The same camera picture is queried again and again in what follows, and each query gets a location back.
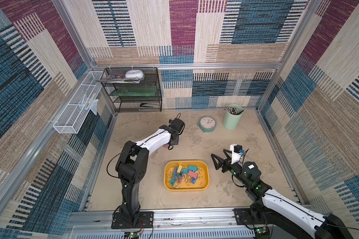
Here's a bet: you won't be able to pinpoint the yellow plastic storage box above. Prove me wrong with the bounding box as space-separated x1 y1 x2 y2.
164 160 209 192

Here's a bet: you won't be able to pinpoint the teal binder clip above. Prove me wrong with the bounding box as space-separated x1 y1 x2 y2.
188 165 197 172
170 176 177 186
181 168 189 174

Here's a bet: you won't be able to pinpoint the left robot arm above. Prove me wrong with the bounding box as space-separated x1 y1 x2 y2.
111 114 185 230

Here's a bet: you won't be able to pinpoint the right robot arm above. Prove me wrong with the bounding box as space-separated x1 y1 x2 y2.
211 149 353 239

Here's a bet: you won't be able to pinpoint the mint green alarm clock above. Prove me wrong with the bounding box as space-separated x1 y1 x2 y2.
198 116 216 132

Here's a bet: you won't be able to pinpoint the mint green pen holder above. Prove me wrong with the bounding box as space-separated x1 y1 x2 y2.
222 104 244 130

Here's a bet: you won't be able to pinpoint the pens in holder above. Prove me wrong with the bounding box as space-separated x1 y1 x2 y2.
227 107 239 115

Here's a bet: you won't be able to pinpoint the white round device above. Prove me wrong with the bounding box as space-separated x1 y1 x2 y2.
125 69 144 80

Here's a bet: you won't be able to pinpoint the magazines on shelf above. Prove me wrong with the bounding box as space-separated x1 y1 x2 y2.
96 74 142 84

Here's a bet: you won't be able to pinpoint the light blue cloth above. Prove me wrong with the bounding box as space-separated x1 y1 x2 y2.
89 99 99 115

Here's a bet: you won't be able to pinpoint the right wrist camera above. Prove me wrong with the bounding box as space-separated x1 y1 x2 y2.
229 144 245 164

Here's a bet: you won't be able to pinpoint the black wire mesh shelf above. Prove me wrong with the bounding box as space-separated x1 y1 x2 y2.
100 67 163 113

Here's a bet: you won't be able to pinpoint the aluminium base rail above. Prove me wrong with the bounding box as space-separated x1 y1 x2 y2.
64 206 315 239

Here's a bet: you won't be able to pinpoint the white wire mesh basket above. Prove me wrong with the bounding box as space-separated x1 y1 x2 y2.
53 71 103 134

